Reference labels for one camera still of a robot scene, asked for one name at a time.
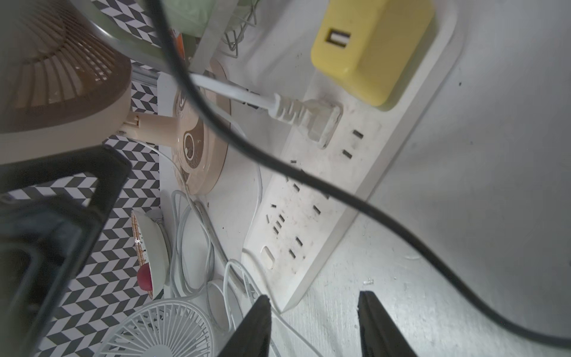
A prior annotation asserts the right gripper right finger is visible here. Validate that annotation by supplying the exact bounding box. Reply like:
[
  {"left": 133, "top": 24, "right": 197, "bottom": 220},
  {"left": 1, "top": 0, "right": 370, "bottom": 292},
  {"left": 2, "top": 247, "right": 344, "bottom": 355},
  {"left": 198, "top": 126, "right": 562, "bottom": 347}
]
[{"left": 358, "top": 291, "right": 417, "bottom": 357}]

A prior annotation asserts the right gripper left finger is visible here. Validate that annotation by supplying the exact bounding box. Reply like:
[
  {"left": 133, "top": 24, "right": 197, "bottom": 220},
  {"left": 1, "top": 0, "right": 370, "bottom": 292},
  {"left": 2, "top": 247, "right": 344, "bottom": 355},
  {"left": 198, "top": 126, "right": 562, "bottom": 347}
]
[{"left": 218, "top": 295, "right": 272, "bottom": 357}]

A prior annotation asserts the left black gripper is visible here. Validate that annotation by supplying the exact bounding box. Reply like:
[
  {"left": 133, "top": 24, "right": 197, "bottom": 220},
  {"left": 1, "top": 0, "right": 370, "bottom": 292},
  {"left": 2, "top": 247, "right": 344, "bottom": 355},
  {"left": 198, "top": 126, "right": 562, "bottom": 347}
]
[{"left": 1, "top": 144, "right": 132, "bottom": 356}]

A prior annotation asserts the white power strip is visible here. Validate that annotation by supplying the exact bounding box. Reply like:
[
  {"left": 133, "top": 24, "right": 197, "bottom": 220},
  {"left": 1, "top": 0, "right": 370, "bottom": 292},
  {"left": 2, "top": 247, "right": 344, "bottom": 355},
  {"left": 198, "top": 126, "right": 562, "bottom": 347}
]
[{"left": 242, "top": 1, "right": 464, "bottom": 312}]

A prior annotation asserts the white fan plug cable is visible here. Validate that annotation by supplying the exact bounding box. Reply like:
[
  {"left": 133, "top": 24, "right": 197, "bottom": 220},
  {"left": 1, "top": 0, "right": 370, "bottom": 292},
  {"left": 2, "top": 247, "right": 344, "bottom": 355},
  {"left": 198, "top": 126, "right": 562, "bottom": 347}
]
[{"left": 189, "top": 72, "right": 344, "bottom": 150}]

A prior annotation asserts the yellow USB charger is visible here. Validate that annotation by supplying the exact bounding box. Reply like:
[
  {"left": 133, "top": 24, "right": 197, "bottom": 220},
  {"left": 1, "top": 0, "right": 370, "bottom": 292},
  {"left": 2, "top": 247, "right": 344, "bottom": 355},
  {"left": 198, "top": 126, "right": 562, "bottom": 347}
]
[{"left": 311, "top": 0, "right": 436, "bottom": 107}]

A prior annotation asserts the white small fan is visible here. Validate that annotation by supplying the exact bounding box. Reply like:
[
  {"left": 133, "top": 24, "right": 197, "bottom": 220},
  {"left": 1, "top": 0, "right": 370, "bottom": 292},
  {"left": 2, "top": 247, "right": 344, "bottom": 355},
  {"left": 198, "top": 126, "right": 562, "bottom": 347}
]
[{"left": 95, "top": 299, "right": 219, "bottom": 356}]

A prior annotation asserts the beige desk fan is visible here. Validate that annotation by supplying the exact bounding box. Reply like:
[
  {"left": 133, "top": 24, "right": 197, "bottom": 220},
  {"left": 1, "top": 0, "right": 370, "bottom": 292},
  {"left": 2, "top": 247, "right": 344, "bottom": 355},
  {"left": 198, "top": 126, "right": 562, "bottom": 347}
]
[{"left": 1, "top": 1, "right": 228, "bottom": 196}]

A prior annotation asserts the red object in basket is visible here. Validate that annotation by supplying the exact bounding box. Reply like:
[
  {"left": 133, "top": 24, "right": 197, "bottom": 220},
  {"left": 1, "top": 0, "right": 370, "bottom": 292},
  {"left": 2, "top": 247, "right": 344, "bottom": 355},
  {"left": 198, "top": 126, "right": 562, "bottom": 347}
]
[{"left": 137, "top": 263, "right": 153, "bottom": 292}]

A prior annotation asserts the patterned woven basket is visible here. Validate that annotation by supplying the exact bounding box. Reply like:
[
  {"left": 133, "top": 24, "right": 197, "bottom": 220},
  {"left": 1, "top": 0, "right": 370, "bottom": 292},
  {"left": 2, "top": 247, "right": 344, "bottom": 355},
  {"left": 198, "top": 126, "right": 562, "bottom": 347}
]
[{"left": 131, "top": 209, "right": 170, "bottom": 300}]

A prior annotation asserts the white power strip cord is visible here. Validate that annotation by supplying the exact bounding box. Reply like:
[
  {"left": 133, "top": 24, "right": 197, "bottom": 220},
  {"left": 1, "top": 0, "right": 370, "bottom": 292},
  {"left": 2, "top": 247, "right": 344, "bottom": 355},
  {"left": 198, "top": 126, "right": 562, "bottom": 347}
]
[{"left": 169, "top": 133, "right": 327, "bottom": 357}]

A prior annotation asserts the black cable of orange fan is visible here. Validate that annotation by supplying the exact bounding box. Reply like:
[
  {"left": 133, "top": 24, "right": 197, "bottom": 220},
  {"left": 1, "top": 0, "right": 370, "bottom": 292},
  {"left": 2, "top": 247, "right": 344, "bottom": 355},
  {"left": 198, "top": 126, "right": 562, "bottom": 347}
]
[{"left": 143, "top": 0, "right": 571, "bottom": 350}]

